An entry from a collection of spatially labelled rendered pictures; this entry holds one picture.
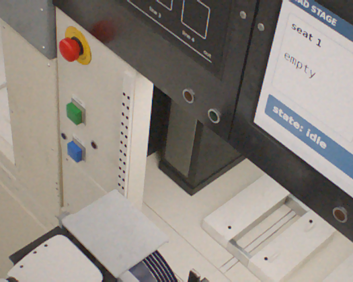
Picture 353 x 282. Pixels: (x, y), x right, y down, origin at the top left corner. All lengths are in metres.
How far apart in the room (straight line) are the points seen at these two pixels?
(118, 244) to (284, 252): 0.57
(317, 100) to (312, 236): 0.76
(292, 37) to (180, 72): 0.23
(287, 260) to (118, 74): 0.59
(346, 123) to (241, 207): 0.78
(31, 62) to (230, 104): 0.52
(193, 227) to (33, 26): 0.57
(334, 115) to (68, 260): 0.42
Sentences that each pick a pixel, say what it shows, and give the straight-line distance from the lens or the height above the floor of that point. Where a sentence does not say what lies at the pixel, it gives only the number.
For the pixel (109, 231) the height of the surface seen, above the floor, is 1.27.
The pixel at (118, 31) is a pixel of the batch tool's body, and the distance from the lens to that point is 1.05.
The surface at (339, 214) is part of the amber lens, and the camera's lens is 0.88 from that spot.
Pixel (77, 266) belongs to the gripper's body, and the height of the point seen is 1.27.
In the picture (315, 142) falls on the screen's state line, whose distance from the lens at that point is 0.85.
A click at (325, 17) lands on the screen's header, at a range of 0.76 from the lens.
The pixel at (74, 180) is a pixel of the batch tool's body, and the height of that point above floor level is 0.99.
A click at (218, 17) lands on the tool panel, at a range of 0.87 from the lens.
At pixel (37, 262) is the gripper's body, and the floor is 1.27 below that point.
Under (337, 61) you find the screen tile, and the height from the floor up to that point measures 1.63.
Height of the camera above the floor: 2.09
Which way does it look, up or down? 45 degrees down
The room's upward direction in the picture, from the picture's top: 11 degrees clockwise
